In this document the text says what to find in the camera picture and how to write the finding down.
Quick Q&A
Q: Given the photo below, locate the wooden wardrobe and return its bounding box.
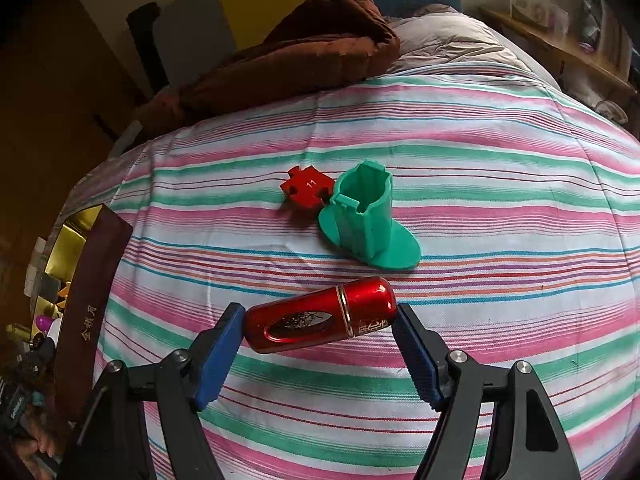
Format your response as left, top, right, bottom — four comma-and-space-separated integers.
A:
0, 0, 151, 271

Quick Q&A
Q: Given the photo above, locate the grey quilt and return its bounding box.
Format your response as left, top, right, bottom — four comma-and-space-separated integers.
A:
385, 4, 561, 96

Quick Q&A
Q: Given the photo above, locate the brown pillow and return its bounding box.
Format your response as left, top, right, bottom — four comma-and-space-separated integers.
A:
132, 0, 402, 136

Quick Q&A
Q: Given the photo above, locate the person's left hand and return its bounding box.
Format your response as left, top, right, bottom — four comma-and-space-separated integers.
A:
15, 407, 62, 467

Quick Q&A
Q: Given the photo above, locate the red metal capsule case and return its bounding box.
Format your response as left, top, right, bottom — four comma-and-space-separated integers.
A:
243, 276, 398, 356

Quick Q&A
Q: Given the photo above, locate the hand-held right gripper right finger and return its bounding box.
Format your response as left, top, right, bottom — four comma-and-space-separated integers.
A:
392, 304, 583, 480

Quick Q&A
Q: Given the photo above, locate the wooden bedside shelf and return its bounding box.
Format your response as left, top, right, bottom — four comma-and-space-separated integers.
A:
477, 5, 640, 98

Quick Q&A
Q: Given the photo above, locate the red puzzle piece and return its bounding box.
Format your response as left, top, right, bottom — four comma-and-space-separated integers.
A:
280, 165, 335, 211

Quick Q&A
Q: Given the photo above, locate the brown box lid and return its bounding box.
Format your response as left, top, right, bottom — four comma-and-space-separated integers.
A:
52, 204, 135, 428

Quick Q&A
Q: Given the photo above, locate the green plastic holder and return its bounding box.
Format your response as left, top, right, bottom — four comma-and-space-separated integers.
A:
318, 159, 422, 272

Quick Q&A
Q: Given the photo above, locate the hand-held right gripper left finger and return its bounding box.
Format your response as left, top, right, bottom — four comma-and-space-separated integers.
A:
57, 302, 247, 480

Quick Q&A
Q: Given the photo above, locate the striped bedsheet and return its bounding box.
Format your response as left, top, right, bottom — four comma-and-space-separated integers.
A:
52, 67, 640, 480

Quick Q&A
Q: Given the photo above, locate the black rolled mat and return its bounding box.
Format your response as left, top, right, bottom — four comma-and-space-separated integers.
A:
126, 2, 168, 93

